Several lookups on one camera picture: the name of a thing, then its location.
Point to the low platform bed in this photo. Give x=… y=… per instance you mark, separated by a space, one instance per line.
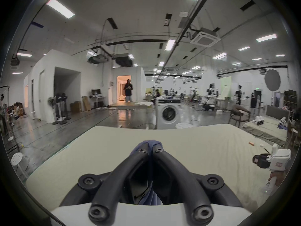
x=132 y=106

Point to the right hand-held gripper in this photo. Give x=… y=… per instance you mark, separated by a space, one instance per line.
x=279 y=160

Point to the white desk with monitor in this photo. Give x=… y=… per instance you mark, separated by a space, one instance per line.
x=96 y=98

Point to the bed with grey headboard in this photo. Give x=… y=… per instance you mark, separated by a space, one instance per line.
x=268 y=127

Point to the person's right hand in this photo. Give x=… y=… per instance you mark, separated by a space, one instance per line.
x=279 y=178

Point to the white standing fan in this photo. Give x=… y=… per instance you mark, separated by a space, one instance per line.
x=51 y=107

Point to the dark blue shirt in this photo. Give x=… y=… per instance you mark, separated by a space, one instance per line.
x=152 y=198

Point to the white perforated round stool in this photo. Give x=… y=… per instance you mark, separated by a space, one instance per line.
x=17 y=159

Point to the black standing fan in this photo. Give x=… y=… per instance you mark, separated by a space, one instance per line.
x=60 y=107
x=65 y=106

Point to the dark storage shelf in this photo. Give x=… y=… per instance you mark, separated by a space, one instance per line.
x=291 y=100

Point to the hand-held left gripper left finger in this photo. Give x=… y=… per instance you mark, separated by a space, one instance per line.
x=122 y=173

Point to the white washing machine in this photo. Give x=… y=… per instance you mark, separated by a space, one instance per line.
x=168 y=113

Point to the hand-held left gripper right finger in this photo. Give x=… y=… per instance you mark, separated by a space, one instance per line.
x=178 y=173

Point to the brown armchair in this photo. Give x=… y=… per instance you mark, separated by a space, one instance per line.
x=239 y=115

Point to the brown carton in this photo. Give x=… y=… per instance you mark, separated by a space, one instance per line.
x=75 y=107

